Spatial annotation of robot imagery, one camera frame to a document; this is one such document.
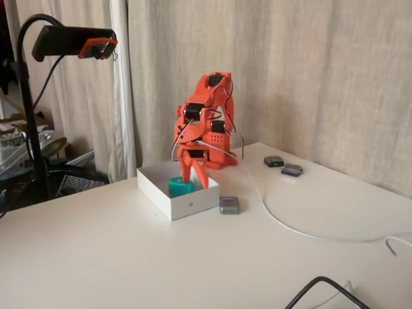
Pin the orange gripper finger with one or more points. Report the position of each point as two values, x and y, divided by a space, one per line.
202 175
187 170

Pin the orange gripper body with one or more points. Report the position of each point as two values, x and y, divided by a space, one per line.
192 156

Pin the green cube case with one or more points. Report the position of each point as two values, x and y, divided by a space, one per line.
178 190

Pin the white cardboard box bin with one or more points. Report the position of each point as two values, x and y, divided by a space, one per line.
193 206

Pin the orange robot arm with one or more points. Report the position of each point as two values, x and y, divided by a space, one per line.
201 87

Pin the grey case with blue label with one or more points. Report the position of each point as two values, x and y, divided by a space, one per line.
229 206

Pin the black case with silver lid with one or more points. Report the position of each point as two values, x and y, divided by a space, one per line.
273 161

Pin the dark case with blue edge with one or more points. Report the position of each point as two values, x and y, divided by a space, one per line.
291 170

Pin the black fan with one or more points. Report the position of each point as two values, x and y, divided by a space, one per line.
74 180

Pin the brass lamp shade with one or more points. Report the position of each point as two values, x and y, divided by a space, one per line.
54 143

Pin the beige curtain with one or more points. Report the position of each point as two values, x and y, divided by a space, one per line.
305 48

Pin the black gooseneck stand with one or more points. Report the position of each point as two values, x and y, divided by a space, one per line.
27 96

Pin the clear plastic container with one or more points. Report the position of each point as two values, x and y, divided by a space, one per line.
13 145

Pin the cardboard box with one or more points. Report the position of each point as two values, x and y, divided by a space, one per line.
13 122

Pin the camera on black stand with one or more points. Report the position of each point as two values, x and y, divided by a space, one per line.
90 96

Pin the orange camera mount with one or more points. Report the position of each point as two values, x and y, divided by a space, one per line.
96 50

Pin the black camera holder bar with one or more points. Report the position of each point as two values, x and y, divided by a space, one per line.
64 38

